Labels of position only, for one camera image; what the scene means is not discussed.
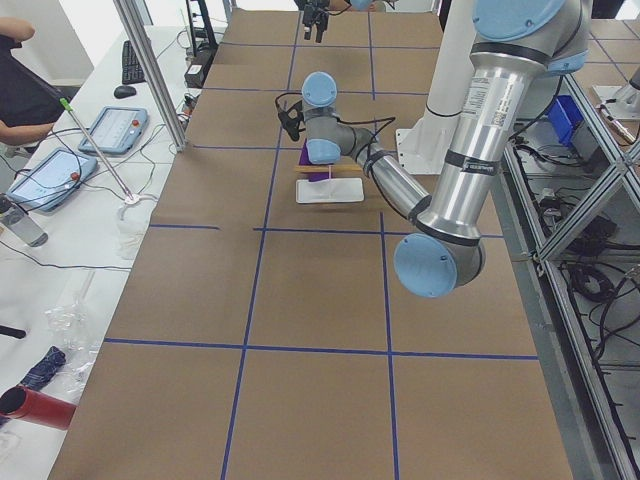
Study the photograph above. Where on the near blue teach pendant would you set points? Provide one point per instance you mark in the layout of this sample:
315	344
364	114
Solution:
52	180

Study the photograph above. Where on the blue storage bin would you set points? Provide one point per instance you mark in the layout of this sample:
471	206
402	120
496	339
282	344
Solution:
565	117

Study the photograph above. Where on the black computer mouse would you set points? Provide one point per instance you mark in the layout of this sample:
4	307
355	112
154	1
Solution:
124	91

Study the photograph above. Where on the black keyboard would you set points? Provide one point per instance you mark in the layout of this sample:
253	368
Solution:
131	69

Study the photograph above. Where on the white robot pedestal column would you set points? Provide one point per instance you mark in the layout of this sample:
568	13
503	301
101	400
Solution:
422	148

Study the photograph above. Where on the clear water bottle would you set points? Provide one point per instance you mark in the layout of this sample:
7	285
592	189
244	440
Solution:
21	224

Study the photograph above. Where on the green tipped metal rod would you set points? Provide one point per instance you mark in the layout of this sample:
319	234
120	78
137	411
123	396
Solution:
130	198

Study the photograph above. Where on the purple microfibre towel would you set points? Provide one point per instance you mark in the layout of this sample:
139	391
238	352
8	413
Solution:
304	161

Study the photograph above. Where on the red cylinder tube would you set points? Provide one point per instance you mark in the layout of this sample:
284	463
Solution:
22	403

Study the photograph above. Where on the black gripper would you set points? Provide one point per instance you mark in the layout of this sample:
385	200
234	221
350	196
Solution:
314	15

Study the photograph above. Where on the upper wooden rack rod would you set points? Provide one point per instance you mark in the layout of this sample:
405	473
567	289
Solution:
321	169

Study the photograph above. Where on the blue teach pendant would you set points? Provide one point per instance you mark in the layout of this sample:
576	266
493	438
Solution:
117	129
52	180

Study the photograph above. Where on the far blue teach pendant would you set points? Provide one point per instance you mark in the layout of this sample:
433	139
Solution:
117	129

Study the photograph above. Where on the aluminium frame post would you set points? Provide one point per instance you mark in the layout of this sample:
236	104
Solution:
134	27

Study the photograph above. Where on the person in black shirt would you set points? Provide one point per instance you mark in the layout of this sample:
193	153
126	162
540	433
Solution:
30	106

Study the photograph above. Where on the folded dark blue umbrella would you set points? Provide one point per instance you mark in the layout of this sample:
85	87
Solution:
43	372

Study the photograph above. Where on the white towel rack base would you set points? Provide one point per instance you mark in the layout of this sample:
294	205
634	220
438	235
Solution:
333	190

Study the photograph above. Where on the black box device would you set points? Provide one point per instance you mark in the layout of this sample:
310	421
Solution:
195	75

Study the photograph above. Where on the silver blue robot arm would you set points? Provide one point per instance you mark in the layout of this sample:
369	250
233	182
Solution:
339	7
505	45

